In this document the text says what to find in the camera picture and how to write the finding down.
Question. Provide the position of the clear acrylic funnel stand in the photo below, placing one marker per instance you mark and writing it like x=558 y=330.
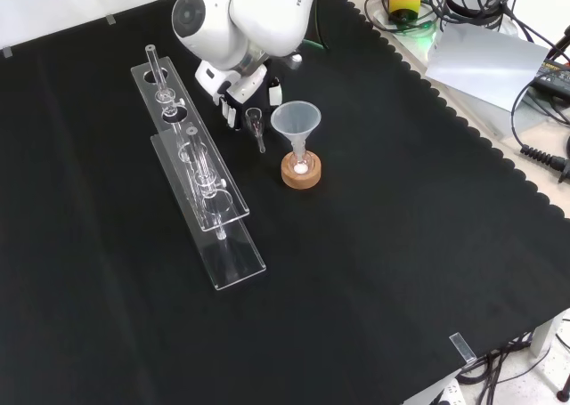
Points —
x=214 y=209

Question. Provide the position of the yellow stop button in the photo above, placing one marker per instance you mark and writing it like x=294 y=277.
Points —
x=403 y=2

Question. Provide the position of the clear table edge clip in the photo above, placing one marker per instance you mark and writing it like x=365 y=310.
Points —
x=463 y=347

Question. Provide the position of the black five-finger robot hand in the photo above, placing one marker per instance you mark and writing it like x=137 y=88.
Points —
x=242 y=89

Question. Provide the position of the small round-bottom glass flask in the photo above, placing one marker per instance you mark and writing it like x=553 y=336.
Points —
x=299 y=167

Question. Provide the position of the black power supply box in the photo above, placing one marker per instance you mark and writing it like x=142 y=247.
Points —
x=554 y=78

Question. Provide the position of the pale grey board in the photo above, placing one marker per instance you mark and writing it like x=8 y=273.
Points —
x=485 y=67

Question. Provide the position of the grey tape piece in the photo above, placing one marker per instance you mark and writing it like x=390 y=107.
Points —
x=6 y=51
x=110 y=19

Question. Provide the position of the white power strip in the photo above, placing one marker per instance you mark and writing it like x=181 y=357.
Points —
x=452 y=394

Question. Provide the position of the translucent plastic funnel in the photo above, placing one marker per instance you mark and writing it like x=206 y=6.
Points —
x=296 y=118

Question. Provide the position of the black bench cloth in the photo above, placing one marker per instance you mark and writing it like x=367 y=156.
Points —
x=356 y=267

